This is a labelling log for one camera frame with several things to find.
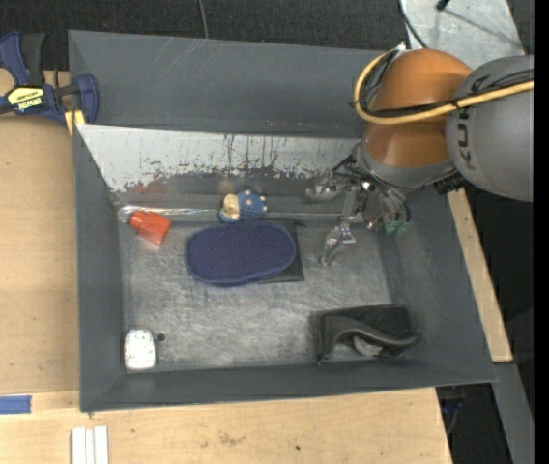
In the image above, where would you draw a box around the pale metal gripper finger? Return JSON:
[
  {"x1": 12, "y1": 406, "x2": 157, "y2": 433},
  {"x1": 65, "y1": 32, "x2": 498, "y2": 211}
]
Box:
[
  {"x1": 321, "y1": 215, "x2": 357, "y2": 267},
  {"x1": 303, "y1": 183, "x2": 341, "y2": 204}
]

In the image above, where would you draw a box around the dark flat block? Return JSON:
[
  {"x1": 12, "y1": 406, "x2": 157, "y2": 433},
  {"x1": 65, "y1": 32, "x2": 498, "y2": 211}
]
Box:
[{"x1": 254, "y1": 218, "x2": 306, "y2": 285}]

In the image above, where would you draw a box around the blue spotted toy animal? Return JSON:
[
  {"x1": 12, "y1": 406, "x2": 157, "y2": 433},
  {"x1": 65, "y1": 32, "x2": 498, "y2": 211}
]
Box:
[{"x1": 217, "y1": 189, "x2": 270, "y2": 224}]

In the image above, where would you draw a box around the black pouch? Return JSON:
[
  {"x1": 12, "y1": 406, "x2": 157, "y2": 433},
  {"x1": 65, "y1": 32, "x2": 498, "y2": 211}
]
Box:
[{"x1": 312, "y1": 303, "x2": 419, "y2": 364}]

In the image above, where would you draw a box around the dark blue oval slipper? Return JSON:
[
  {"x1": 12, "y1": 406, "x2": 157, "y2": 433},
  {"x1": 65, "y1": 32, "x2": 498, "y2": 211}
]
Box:
[{"x1": 185, "y1": 221, "x2": 298, "y2": 288}]

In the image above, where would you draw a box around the grey metal bin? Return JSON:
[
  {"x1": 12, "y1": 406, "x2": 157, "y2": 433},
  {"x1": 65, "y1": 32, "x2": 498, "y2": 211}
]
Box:
[{"x1": 67, "y1": 29, "x2": 499, "y2": 413}]

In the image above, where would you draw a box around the red plastic block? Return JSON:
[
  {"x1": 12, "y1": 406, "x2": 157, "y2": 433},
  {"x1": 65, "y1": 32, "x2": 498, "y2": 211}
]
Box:
[{"x1": 128, "y1": 210, "x2": 172, "y2": 247}]

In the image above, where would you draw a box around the white small box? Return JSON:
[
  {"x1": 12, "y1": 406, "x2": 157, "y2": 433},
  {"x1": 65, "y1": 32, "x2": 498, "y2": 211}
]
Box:
[{"x1": 124, "y1": 328, "x2": 158, "y2": 372}]

